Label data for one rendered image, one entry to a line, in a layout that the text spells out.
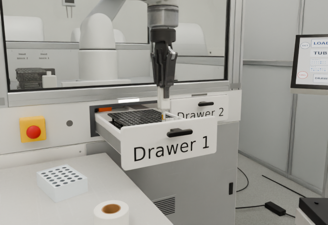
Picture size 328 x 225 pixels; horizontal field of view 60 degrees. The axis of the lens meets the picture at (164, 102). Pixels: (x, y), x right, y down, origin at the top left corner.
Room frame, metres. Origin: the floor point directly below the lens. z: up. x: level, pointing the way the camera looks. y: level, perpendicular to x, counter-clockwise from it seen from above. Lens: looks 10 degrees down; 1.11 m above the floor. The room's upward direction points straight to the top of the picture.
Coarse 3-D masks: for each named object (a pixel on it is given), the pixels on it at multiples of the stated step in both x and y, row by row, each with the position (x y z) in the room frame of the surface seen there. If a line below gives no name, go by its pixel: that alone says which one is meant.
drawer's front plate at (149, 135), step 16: (128, 128) 0.68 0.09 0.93; (144, 128) 0.70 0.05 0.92; (160, 128) 0.72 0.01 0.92; (192, 128) 0.77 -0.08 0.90; (208, 128) 0.79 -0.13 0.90; (128, 144) 0.68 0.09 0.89; (144, 144) 0.70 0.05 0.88; (160, 144) 0.72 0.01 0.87; (176, 144) 0.74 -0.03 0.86; (192, 144) 0.77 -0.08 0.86; (208, 144) 0.79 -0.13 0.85; (128, 160) 0.68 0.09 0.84; (144, 160) 0.70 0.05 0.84; (160, 160) 0.72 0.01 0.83; (176, 160) 0.74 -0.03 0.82
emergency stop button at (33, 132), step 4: (28, 128) 0.82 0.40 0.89; (32, 128) 0.82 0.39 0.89; (36, 128) 0.82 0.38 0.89; (28, 132) 0.81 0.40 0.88; (32, 132) 0.82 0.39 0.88; (36, 132) 0.82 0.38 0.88; (40, 132) 0.83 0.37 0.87; (28, 136) 0.82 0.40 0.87; (32, 136) 0.82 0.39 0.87; (36, 136) 0.82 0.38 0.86
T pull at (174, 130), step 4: (176, 128) 0.73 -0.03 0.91; (168, 132) 0.70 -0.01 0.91; (172, 132) 0.70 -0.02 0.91; (176, 132) 0.70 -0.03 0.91; (180, 132) 0.71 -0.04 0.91; (184, 132) 0.71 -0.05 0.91; (188, 132) 0.72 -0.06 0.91; (192, 132) 0.72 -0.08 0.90; (168, 136) 0.69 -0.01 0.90; (172, 136) 0.69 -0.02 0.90; (176, 136) 0.70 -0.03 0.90
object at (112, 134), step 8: (112, 112) 1.03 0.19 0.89; (96, 120) 0.97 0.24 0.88; (104, 120) 0.90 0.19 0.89; (96, 128) 0.96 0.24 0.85; (104, 128) 0.87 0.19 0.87; (112, 128) 0.81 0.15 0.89; (104, 136) 0.87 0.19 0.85; (112, 136) 0.80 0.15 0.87; (120, 136) 0.75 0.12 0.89; (112, 144) 0.80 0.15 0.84; (120, 144) 0.74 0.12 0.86; (120, 152) 0.74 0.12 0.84
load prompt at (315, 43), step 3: (312, 39) 1.36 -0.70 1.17; (315, 39) 1.36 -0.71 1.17; (318, 39) 1.35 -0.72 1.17; (321, 39) 1.35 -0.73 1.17; (324, 39) 1.34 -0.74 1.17; (327, 39) 1.34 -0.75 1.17; (312, 42) 1.35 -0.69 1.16; (315, 42) 1.35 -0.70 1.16; (318, 42) 1.34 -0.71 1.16; (321, 42) 1.33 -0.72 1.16; (324, 42) 1.33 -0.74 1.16; (327, 42) 1.32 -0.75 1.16; (312, 45) 1.34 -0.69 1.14; (315, 45) 1.34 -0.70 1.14; (318, 45) 1.33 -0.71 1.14; (321, 45) 1.32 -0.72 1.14; (324, 45) 1.32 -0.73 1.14; (327, 45) 1.31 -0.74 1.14
